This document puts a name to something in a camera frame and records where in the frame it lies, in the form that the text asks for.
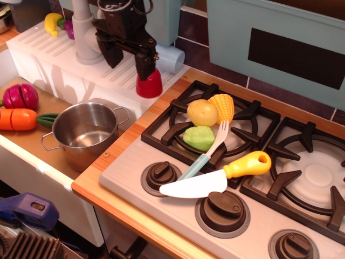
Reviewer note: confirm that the brown stove knob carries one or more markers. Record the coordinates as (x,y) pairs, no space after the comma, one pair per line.
(158,174)
(223,215)
(290,243)

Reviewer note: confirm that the black burner grate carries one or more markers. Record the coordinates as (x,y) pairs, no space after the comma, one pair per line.
(306,180)
(249,129)

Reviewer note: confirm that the left black burner grate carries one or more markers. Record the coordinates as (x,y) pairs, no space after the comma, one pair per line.
(249,129)

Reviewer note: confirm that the blue clamp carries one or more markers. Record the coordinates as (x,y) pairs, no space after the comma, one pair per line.
(29,209)

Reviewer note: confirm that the black ribbed heat sink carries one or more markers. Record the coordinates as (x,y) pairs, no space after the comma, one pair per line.
(32,246)

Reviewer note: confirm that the white blue toy fork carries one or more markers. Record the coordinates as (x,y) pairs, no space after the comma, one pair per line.
(203,159)

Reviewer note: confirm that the grey toy faucet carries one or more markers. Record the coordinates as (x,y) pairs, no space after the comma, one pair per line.
(88,51)

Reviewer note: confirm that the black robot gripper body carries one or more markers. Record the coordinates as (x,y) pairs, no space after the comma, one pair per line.
(122,26)

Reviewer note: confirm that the white toy sink unit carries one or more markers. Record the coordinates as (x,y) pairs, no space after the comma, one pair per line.
(50,64)

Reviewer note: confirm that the orange wooden toy carrot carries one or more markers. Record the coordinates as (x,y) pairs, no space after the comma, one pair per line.
(23,119)

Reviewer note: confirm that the black oven door handle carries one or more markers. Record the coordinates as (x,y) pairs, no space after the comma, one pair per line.
(133,252)

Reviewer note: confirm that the right brown stove knob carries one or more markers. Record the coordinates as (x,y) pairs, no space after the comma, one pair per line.
(290,243)

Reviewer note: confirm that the yellow toy corn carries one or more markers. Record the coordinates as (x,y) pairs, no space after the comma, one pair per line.
(225,106)

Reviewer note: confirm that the purple toy eggplant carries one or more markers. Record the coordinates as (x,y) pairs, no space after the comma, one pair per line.
(67,25)

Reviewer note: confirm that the light blue toy cabinet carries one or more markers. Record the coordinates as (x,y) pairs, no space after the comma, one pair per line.
(294,45)

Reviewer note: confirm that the grey toy stove top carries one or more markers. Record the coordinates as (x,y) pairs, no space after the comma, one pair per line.
(123,177)

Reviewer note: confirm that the red toy sweet potato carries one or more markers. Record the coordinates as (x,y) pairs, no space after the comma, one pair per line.
(151,87)

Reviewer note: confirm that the green toy lettuce piece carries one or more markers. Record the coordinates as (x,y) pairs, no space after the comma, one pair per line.
(199,137)

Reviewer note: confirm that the light blue plastic cup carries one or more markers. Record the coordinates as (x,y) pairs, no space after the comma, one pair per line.
(170,58)

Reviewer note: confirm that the yellow toy potato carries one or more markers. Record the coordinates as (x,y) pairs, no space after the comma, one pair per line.
(202,113)

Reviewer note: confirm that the stainless steel pot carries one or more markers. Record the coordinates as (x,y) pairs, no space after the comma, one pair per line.
(84,131)

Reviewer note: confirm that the middle brown stove knob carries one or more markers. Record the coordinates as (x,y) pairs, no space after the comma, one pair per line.
(223,215)

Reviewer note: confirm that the magenta wooden toy onion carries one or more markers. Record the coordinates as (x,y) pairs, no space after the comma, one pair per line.
(22,95)

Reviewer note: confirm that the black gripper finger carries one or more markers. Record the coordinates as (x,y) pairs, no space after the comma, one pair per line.
(112,54)
(145,59)

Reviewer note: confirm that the white yellow toy knife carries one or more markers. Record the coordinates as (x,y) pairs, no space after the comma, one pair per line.
(254,163)

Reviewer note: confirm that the left brown stove knob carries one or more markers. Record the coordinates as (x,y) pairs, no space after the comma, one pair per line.
(158,174)

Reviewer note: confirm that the right black burner grate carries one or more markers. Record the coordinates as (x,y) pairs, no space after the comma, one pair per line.
(306,180)

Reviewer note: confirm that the yellow toy banana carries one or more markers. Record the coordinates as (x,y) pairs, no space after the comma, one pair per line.
(50,23)

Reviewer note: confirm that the light blue cabinet left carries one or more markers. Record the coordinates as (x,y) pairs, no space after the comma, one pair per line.
(163,21)

